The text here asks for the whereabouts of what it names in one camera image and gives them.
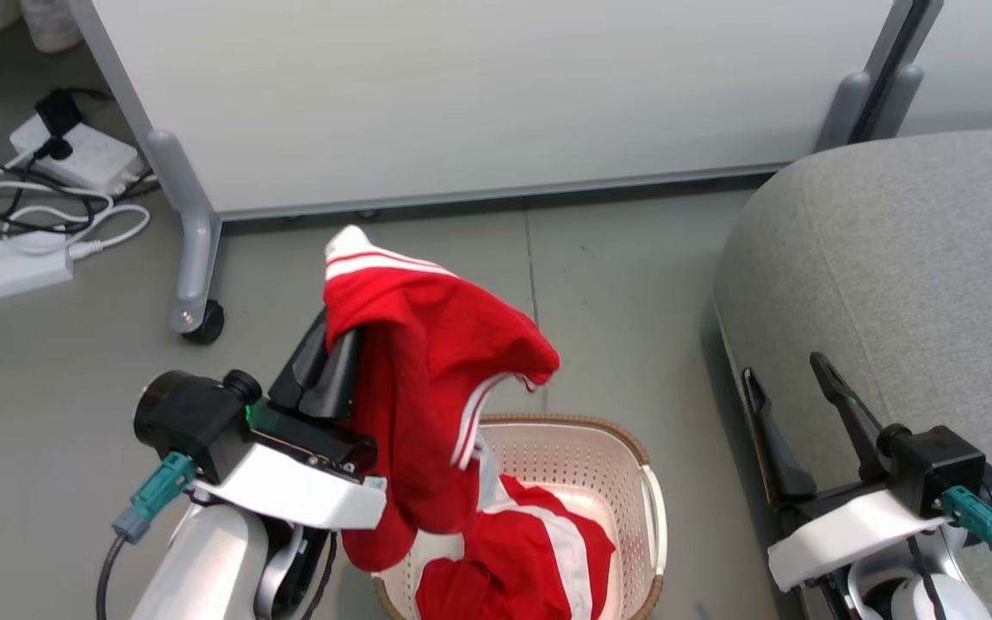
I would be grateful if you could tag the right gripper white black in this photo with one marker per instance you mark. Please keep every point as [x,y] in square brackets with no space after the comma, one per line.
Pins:
[840,530]

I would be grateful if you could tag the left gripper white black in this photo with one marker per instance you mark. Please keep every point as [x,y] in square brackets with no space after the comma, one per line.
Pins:
[306,495]

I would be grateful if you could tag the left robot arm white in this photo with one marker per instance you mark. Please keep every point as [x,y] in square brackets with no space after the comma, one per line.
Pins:
[203,568]

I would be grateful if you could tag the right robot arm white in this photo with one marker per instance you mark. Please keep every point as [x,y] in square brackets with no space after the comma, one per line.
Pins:
[909,594]

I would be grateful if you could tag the cream perforated laundry basket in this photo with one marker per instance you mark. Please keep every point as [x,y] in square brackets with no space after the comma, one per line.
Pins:
[586,465]

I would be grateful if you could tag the grey panel leg with caster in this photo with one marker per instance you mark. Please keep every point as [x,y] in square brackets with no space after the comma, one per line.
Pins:
[193,250]

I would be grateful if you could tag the grey fabric sofa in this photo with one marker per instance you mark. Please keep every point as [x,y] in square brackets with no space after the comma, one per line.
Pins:
[918,284]

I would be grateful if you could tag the white square power strip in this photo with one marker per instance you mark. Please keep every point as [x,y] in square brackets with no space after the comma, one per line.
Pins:
[91,155]

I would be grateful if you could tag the wide white partition panel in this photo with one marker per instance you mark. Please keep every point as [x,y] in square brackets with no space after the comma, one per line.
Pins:
[479,95]

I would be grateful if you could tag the grey panel leg upright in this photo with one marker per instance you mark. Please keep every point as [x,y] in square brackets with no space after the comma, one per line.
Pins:
[899,99]
[845,108]

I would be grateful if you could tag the white long power strip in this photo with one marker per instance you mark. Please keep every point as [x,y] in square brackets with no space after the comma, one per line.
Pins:
[5,271]

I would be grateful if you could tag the black plug adapter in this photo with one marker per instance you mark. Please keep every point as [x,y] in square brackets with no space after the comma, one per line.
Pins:
[57,116]

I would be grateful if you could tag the narrow white partition panel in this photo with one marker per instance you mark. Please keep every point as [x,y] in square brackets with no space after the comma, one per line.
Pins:
[987,60]

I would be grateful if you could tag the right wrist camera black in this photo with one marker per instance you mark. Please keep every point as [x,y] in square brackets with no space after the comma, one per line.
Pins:
[935,465]

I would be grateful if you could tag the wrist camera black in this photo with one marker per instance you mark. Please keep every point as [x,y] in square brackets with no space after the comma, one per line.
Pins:
[190,422]
[935,465]

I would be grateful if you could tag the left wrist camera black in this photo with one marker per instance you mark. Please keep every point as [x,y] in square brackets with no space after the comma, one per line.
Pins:
[190,422]

